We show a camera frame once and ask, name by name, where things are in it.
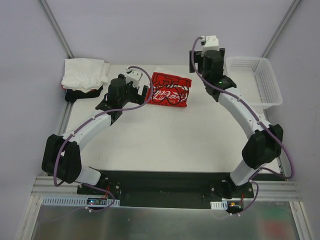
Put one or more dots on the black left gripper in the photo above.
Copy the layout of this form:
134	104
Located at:
139	93

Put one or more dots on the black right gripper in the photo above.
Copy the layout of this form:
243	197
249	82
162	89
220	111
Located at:
194	61

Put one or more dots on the white t shirt red print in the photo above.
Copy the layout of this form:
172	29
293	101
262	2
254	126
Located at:
169	88

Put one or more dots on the black t shirt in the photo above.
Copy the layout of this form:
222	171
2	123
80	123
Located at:
72	95

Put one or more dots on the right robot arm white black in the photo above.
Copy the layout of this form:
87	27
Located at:
263	139

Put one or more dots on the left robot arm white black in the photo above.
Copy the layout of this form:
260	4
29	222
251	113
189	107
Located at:
62	154

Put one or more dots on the white plastic basket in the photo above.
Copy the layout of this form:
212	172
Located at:
256	80

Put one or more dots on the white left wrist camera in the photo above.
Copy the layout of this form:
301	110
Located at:
133	77

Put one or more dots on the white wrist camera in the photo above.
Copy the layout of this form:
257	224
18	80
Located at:
133	77
209	42

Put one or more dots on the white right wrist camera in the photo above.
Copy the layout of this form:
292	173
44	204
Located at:
209	42

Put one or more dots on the aluminium side rail right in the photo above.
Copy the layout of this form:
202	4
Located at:
279	161

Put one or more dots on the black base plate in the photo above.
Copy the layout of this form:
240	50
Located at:
179	201

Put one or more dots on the aluminium frame post right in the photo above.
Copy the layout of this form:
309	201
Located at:
290	12

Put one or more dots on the aluminium frame post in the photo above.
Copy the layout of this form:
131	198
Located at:
56	28
290	12

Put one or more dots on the aluminium frame post left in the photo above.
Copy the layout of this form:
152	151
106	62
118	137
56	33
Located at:
56	28

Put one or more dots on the aluminium front rail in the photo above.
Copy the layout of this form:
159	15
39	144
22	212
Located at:
264	190

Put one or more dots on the white slotted cable duct left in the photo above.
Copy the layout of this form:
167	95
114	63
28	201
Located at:
79	201

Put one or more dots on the white slotted cable duct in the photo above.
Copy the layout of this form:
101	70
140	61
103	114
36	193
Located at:
226	205
79	201

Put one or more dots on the white slotted cable duct right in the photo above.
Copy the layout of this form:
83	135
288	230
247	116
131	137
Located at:
226	205

